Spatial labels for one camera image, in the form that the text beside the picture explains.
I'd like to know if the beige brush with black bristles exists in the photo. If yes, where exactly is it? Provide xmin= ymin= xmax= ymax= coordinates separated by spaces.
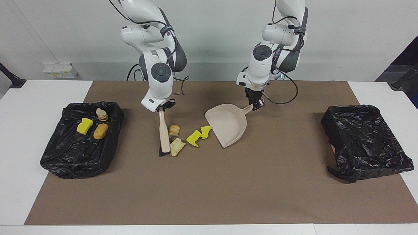
xmin=158 ymin=110 xmax=171 ymax=157

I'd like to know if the beige plastic dustpan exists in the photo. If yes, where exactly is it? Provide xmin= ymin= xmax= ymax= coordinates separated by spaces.
xmin=205 ymin=104 xmax=254 ymax=149

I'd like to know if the pale angular bread chunk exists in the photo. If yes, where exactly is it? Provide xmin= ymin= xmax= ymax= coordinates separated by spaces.
xmin=170 ymin=138 xmax=186 ymax=157

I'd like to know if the yellow sponge with square notch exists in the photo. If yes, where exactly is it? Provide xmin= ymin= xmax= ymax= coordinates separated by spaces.
xmin=186 ymin=130 xmax=202 ymax=148

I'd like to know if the brown bread roll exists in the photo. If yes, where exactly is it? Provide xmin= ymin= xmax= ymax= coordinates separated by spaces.
xmin=93 ymin=123 xmax=109 ymax=140

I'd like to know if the yellow sponge block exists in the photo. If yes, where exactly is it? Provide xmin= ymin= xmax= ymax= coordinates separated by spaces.
xmin=76 ymin=117 xmax=94 ymax=135

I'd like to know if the black bag lined bin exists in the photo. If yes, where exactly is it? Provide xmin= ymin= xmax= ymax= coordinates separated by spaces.
xmin=321 ymin=104 xmax=414 ymax=183
xmin=40 ymin=101 xmax=124 ymax=179

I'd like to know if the brown table mat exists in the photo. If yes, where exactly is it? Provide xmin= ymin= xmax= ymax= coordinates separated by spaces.
xmin=24 ymin=81 xmax=418 ymax=225

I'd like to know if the black stand leg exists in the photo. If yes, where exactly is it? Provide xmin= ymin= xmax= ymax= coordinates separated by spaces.
xmin=389 ymin=64 xmax=418 ymax=90
xmin=0 ymin=62 xmax=26 ymax=88

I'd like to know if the dark cabinet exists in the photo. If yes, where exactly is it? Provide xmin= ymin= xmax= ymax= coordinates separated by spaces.
xmin=376 ymin=36 xmax=418 ymax=108

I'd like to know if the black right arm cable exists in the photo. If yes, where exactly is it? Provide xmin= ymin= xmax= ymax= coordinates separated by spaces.
xmin=109 ymin=0 xmax=190 ymax=96

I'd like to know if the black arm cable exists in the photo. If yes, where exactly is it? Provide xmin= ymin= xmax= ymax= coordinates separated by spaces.
xmin=109 ymin=0 xmax=190 ymax=96
xmin=261 ymin=0 xmax=308 ymax=105

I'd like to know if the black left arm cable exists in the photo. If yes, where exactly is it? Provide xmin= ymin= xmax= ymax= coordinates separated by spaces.
xmin=261 ymin=0 xmax=308 ymax=105

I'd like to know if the black right base cable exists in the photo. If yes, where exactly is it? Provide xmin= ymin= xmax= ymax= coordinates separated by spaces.
xmin=127 ymin=63 xmax=141 ymax=81

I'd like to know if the white wall power box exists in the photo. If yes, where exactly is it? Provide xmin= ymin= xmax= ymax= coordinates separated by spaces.
xmin=43 ymin=63 xmax=79 ymax=79

